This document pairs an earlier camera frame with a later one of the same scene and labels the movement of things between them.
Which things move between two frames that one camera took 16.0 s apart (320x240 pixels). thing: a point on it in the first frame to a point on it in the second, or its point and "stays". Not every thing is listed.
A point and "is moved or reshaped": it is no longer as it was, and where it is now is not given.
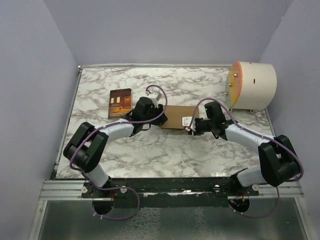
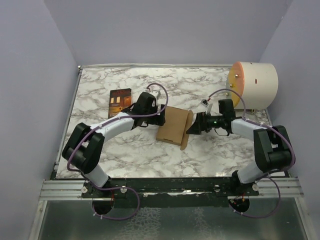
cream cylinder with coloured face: x=250 y=86 stays
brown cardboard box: x=175 y=114 is moved or reshaped
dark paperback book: x=120 y=103 stays
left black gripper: x=159 y=120 stays
